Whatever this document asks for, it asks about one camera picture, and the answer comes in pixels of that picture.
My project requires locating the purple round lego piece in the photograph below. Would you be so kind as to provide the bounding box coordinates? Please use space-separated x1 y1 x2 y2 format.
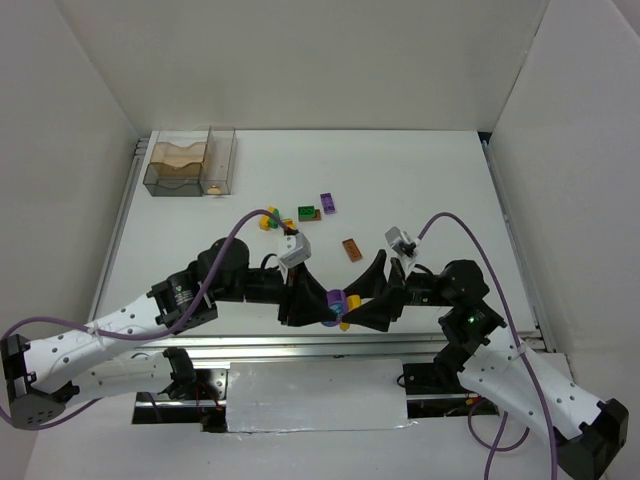
322 289 348 327

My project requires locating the yellow lego brick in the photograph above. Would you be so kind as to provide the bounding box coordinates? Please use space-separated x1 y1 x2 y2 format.
340 295 362 332

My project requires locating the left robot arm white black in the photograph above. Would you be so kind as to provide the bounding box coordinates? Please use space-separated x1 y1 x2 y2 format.
1 238 337 430

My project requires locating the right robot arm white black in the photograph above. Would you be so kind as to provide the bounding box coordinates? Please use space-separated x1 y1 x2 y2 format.
345 251 629 479

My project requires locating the brown lego tile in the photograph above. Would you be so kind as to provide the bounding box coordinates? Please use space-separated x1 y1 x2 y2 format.
342 238 363 262

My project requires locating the green lego brick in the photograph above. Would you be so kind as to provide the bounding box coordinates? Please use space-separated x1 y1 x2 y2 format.
297 205 316 222

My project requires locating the white foam cover board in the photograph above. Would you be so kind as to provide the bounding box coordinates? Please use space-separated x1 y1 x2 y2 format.
226 359 411 433

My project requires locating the yellow green lego stack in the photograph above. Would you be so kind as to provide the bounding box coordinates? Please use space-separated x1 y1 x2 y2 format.
259 206 280 231

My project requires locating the purple lego plate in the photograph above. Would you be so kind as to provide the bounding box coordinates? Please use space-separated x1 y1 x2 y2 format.
320 192 336 215

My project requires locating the clear tall container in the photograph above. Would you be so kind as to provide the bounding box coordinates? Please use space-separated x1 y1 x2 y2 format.
200 127 237 196

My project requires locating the grey tinted container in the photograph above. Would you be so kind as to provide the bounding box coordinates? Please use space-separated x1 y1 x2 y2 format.
143 162 202 197

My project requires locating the aluminium front rail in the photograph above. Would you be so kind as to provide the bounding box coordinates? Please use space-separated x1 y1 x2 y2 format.
99 333 546 362

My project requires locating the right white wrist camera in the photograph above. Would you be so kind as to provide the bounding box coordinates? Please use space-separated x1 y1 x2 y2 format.
385 226 420 274

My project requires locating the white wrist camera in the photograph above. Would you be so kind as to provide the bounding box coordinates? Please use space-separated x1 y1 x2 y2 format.
277 232 311 269
385 226 420 274

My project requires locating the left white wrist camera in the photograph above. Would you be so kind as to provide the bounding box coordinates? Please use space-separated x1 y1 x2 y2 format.
277 232 311 269

